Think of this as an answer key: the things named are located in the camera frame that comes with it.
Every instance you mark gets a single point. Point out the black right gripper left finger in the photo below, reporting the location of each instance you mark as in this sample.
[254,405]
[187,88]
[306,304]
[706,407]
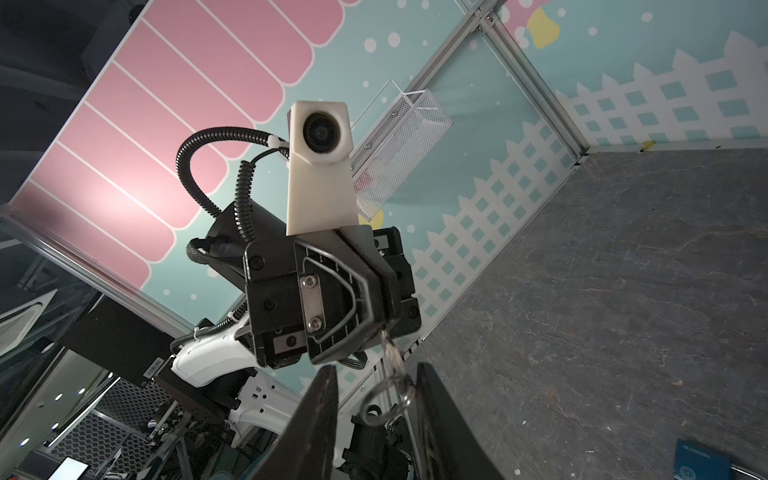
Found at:
[305,450]

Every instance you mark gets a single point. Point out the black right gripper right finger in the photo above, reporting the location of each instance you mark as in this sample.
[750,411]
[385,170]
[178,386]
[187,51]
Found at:
[446,447]

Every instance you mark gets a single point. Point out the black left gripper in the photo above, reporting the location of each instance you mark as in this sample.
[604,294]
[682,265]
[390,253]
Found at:
[328,294]

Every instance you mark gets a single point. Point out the small silver key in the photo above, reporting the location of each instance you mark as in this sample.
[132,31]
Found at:
[396,378]

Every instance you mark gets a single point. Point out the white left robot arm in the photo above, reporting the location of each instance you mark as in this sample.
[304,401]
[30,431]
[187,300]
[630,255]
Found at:
[212,371]

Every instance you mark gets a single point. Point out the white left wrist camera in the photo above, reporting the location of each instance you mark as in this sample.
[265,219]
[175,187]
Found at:
[321,194]

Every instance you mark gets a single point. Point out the white wire mesh basket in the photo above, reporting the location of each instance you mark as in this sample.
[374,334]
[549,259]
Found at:
[392,135]

